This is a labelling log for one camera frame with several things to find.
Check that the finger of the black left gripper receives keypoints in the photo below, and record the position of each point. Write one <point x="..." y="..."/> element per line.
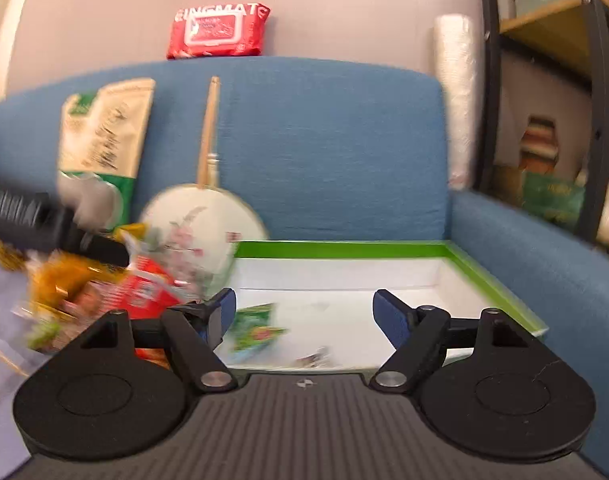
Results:
<point x="97" y="247"/>

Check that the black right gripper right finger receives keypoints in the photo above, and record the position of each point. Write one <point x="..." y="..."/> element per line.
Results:
<point x="485" y="385"/>

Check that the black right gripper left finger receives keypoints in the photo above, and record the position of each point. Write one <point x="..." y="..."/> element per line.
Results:
<point x="124" y="385"/>

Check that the yellow foil snack bag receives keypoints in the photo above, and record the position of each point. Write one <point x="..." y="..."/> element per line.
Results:
<point x="68" y="286"/>

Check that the red chips snack bag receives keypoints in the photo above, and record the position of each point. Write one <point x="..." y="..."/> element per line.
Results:
<point x="145" y="291"/>

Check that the round painted hand fan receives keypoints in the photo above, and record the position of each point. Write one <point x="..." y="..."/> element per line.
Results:
<point x="195" y="228"/>

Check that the beige green grain snack bag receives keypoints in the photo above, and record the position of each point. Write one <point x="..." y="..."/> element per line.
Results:
<point x="102" y="136"/>

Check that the light blue seat cover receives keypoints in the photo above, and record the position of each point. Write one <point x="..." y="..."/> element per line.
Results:
<point x="17" y="362"/>

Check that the green snack packet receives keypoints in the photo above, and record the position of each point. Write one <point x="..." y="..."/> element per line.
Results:
<point x="253" y="330"/>

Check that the green white cardboard box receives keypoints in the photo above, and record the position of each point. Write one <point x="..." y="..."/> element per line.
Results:
<point x="322" y="298"/>

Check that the red wet wipes pack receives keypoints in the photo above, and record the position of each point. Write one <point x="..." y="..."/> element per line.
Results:
<point x="231" y="29"/>

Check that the black metal shelf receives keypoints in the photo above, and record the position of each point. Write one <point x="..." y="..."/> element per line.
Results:
<point x="544" y="133"/>

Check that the white plastic wrap roll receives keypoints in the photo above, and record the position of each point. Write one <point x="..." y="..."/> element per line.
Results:
<point x="456" y="67"/>

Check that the gold wire basket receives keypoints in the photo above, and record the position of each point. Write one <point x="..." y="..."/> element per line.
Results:
<point x="11" y="258"/>

